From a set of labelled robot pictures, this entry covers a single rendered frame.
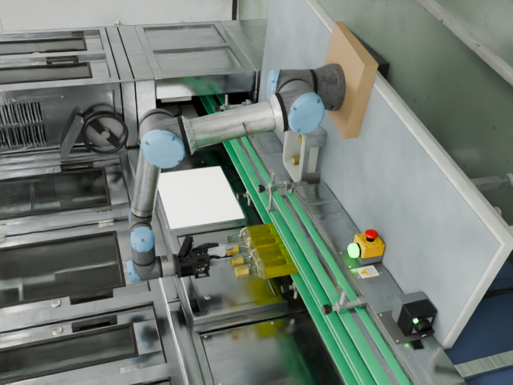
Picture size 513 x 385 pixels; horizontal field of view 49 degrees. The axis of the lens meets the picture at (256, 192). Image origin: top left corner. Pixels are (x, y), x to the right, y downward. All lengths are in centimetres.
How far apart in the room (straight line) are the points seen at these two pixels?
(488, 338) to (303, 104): 83
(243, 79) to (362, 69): 117
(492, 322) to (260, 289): 78
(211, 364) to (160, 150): 71
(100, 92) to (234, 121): 117
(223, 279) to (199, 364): 37
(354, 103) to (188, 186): 103
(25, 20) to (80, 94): 282
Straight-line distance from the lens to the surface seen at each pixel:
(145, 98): 269
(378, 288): 172
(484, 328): 175
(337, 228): 189
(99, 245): 231
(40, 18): 543
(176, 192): 247
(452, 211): 146
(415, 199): 159
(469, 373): 160
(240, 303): 198
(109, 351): 194
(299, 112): 161
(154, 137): 157
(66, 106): 270
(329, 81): 179
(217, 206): 239
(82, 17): 543
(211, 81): 272
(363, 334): 161
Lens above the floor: 159
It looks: 16 degrees down
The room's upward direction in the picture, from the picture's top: 98 degrees counter-clockwise
